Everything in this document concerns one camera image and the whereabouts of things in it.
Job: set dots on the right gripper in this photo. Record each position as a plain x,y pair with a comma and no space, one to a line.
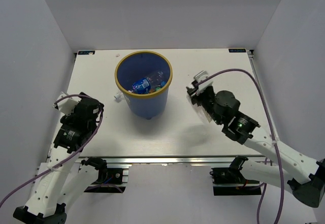
194,97

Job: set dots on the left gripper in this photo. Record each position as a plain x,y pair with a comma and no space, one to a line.
67,119

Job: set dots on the large clear labelled bottle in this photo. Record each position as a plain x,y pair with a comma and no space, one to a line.
199,110

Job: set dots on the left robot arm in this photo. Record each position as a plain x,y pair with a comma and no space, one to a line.
53,196

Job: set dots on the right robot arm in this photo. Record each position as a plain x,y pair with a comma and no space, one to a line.
300,175

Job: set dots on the blue plastic bin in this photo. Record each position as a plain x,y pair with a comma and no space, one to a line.
136,66

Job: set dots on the clear bottle white cap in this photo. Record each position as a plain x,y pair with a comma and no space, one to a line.
118,97

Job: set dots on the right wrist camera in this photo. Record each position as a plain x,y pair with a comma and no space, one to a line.
203,81

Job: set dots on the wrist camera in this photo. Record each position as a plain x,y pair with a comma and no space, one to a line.
203,81
65,106

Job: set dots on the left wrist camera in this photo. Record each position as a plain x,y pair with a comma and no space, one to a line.
65,106

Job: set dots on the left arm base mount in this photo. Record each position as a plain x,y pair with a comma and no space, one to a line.
110,179

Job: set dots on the aluminium table frame rail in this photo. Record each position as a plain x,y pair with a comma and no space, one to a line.
177,135

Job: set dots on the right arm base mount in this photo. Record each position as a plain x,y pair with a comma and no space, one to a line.
228,181

